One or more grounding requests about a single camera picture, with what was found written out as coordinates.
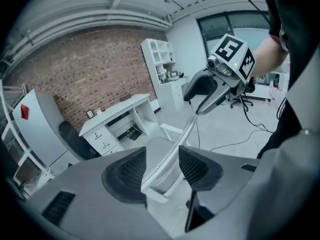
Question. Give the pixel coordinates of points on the white ceiling pipes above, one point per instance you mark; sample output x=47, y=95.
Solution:
x=100, y=21

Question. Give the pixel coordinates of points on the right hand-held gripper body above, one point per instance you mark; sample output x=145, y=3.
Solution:
x=230, y=49

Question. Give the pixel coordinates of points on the black folding chair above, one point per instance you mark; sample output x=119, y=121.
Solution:
x=75, y=141

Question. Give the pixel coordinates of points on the grey fridge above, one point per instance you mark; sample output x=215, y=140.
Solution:
x=42, y=134

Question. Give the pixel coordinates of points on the brown open box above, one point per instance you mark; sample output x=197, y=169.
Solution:
x=125, y=97

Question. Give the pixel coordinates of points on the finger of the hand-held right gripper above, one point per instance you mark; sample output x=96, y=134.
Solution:
x=200, y=84
x=217, y=96

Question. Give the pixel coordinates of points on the white grey office chair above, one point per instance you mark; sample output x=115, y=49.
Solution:
x=162, y=159

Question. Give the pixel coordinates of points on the white desk with drawers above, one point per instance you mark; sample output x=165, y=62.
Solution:
x=117, y=109

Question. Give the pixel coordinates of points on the person's black clothing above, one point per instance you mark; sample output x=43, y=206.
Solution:
x=290, y=96

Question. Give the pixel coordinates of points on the black framed screen device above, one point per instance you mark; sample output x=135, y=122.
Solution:
x=175, y=74

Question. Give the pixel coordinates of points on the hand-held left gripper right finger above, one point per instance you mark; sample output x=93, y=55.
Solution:
x=225, y=184

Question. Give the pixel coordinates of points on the person's right forearm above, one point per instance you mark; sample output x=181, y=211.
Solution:
x=270, y=56

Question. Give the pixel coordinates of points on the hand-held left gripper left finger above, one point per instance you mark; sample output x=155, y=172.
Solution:
x=100, y=209

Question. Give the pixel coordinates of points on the red fridge sticker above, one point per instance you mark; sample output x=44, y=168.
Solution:
x=25, y=112

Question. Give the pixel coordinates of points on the white pen holder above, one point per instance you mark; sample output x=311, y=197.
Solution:
x=98, y=111

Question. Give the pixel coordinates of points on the dark framed window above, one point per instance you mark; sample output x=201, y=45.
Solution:
x=217, y=26

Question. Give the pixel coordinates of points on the black router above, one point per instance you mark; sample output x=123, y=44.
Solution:
x=132, y=134

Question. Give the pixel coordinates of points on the white red printed bags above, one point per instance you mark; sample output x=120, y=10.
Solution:
x=277, y=89

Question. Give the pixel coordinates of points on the white drawer with black handle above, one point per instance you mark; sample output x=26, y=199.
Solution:
x=113, y=152
x=107, y=145
x=98, y=135

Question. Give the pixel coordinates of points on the white bookcase cabinet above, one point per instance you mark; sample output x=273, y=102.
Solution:
x=162, y=89

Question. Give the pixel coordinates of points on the black photo frame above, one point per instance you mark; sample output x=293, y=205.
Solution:
x=90, y=114

